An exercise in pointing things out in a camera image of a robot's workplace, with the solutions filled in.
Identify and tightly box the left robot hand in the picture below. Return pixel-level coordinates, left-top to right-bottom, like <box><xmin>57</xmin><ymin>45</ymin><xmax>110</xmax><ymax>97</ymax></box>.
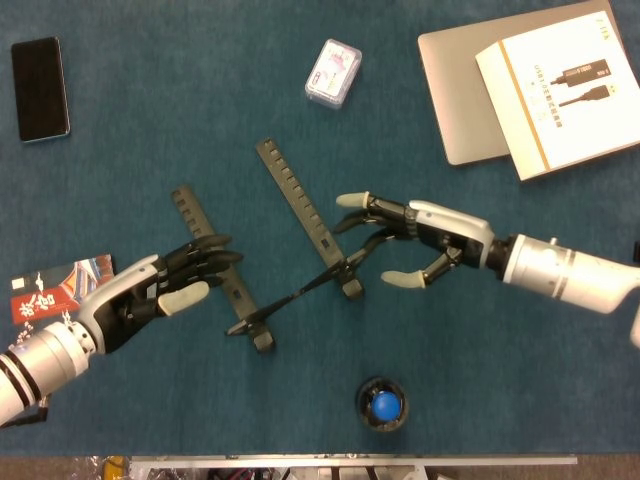
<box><xmin>77</xmin><ymin>233</ymin><xmax>245</xmax><ymax>355</ymax></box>

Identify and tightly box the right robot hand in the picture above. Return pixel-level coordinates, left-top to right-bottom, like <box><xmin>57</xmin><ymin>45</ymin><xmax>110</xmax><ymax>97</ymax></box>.
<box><xmin>333</xmin><ymin>192</ymin><xmax>496</xmax><ymax>291</ymax></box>

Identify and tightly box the black folding laptop stand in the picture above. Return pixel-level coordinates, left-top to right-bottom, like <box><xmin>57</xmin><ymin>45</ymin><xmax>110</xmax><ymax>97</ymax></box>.
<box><xmin>170</xmin><ymin>137</ymin><xmax>366</xmax><ymax>355</ymax></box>

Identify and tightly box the silver closed laptop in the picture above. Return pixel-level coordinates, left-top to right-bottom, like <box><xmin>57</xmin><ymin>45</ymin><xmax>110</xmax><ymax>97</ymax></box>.
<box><xmin>417</xmin><ymin>0</ymin><xmax>626</xmax><ymax>167</ymax></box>

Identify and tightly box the red illustrated book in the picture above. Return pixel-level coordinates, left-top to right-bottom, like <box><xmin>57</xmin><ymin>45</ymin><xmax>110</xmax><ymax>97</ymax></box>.
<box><xmin>9</xmin><ymin>253</ymin><xmax>115</xmax><ymax>327</ymax></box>

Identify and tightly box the crinkled clear plastic wrap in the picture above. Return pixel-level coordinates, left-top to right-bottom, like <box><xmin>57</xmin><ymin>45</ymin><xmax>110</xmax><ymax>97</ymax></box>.
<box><xmin>69</xmin><ymin>455</ymin><xmax>132</xmax><ymax>480</ymax></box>

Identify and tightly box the small clear plastic case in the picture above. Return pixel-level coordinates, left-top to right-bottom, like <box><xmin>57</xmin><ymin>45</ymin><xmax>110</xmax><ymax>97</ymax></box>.
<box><xmin>304</xmin><ymin>38</ymin><xmax>363</xmax><ymax>112</ymax></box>

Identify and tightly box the dark bottle with blue cap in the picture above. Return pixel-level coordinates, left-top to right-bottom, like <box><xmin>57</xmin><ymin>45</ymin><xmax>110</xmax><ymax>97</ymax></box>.
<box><xmin>355</xmin><ymin>375</ymin><xmax>410</xmax><ymax>432</ymax></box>

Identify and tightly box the teal table cloth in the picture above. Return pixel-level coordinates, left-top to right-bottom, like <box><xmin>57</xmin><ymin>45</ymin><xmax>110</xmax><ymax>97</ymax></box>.
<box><xmin>0</xmin><ymin>0</ymin><xmax>640</xmax><ymax>457</ymax></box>

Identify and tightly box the black smartphone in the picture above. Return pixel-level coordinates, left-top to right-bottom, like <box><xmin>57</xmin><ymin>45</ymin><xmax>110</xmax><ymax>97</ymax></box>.
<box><xmin>10</xmin><ymin>35</ymin><xmax>72</xmax><ymax>144</ymax></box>

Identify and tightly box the white cable product box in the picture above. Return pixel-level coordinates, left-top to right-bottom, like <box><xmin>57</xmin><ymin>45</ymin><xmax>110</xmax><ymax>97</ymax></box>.
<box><xmin>474</xmin><ymin>9</ymin><xmax>640</xmax><ymax>182</ymax></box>

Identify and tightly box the aluminium frame rail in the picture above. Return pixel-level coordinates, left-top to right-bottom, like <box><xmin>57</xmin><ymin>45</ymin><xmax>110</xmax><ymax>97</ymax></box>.
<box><xmin>129</xmin><ymin>453</ymin><xmax>579</xmax><ymax>469</ymax></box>

